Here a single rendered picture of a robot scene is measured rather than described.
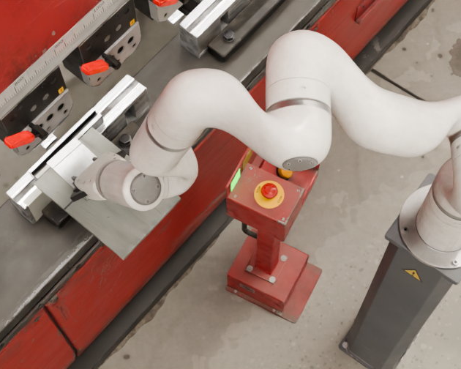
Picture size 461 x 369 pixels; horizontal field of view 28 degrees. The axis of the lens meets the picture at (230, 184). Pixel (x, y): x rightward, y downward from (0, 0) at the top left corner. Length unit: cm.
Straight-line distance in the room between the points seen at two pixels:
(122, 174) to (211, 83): 37
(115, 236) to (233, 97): 66
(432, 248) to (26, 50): 90
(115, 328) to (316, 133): 163
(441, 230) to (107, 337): 133
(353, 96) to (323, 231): 158
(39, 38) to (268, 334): 152
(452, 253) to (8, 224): 98
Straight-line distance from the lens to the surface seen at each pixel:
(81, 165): 201
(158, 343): 289
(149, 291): 289
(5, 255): 210
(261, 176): 221
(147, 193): 168
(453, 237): 187
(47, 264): 208
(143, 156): 155
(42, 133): 176
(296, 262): 284
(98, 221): 195
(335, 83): 144
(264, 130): 135
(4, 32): 155
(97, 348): 286
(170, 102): 140
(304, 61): 140
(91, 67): 176
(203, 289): 293
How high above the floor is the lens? 280
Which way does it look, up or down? 67 degrees down
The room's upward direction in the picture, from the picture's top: 1 degrees counter-clockwise
